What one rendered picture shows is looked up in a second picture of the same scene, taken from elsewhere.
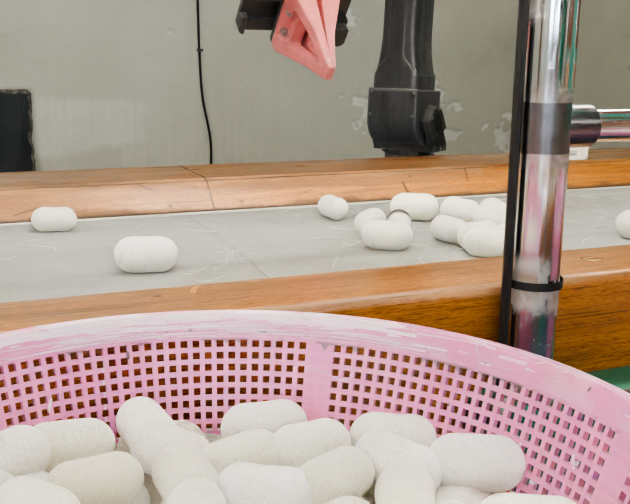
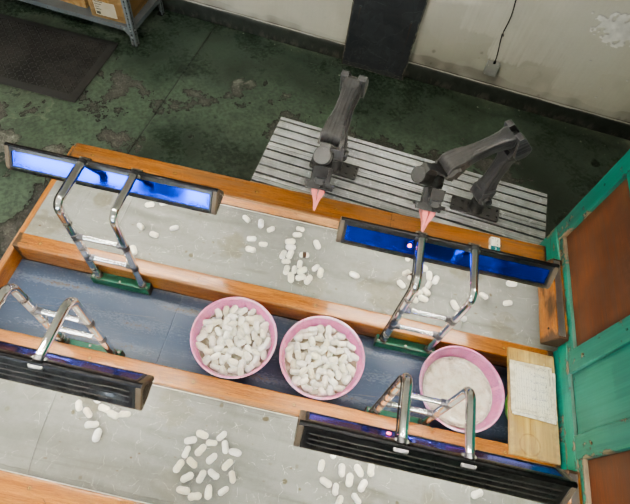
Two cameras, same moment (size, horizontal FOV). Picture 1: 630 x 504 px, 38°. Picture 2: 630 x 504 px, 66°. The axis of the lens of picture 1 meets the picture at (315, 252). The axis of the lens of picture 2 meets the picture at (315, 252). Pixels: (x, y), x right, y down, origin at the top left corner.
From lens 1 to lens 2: 1.36 m
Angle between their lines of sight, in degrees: 50
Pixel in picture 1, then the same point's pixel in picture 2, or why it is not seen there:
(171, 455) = (325, 341)
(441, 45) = not seen: outside the picture
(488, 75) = not seen: outside the picture
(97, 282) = (344, 278)
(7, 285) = (331, 272)
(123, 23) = not seen: outside the picture
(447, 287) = (377, 325)
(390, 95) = (477, 189)
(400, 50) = (485, 181)
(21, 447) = (314, 331)
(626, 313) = (407, 336)
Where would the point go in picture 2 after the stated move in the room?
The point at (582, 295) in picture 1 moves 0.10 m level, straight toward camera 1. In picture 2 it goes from (399, 333) to (376, 351)
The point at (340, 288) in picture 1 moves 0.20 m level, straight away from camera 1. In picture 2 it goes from (363, 318) to (395, 276)
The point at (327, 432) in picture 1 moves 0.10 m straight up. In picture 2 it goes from (343, 344) to (348, 333)
